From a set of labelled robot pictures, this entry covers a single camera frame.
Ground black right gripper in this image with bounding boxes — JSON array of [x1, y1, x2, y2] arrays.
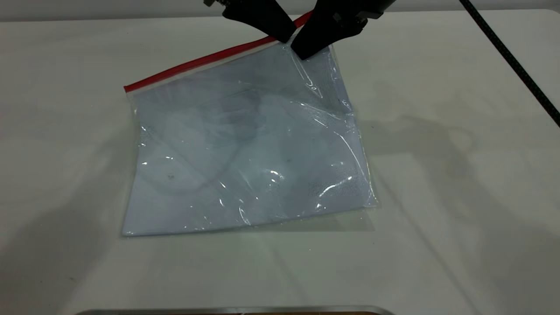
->
[[290, 0, 398, 60]]

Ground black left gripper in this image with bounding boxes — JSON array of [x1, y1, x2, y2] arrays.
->
[[203, 0, 298, 44]]

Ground clear red-zipper document bag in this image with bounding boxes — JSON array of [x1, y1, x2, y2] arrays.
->
[[122, 11, 379, 238]]

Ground black braided cable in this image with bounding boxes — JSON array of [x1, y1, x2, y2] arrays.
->
[[459, 0, 560, 128]]

